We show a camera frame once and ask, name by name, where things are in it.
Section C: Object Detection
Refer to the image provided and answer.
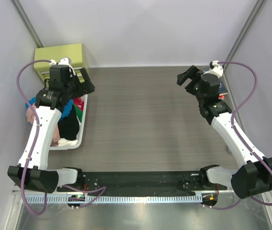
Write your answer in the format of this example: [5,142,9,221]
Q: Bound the blue t shirt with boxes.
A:
[24,96,74,118]

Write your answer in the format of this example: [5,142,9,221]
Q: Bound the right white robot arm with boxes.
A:
[177,62,272,199]

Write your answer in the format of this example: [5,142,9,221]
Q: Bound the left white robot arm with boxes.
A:
[7,65,95,194]

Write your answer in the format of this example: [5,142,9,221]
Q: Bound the magenta garment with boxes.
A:
[73,98,85,110]

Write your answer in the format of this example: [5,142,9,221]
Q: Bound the blue paperback book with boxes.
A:
[201,68,228,95]

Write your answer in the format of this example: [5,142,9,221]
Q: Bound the yellow green drawer cabinet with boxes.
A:
[34,43,90,83]

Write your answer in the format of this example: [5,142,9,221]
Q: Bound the black garment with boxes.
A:
[57,111,79,140]

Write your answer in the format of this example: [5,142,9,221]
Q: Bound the pink garment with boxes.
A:
[26,107,60,146]

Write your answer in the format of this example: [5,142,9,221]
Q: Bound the white garment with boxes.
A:
[57,138,78,147]

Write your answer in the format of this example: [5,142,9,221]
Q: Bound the white laundry basket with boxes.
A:
[50,95,88,151]

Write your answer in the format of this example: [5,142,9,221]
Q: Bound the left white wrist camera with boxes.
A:
[49,57,75,74]

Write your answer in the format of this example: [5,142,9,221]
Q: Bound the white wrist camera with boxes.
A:
[209,60,224,78]
[49,57,75,74]

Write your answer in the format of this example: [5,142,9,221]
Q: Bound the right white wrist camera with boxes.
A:
[209,60,224,78]

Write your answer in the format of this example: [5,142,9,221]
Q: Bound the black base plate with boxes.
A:
[70,171,227,191]

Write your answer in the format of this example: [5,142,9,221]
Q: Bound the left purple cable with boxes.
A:
[17,59,107,215]

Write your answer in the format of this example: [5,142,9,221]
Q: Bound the purple cable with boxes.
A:
[207,61,272,210]
[17,59,107,215]

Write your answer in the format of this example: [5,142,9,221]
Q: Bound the aluminium frame rail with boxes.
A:
[11,186,31,195]

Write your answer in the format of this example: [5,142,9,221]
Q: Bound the slotted cable duct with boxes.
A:
[26,194,203,204]

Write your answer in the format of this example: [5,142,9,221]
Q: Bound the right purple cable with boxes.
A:
[207,61,272,210]

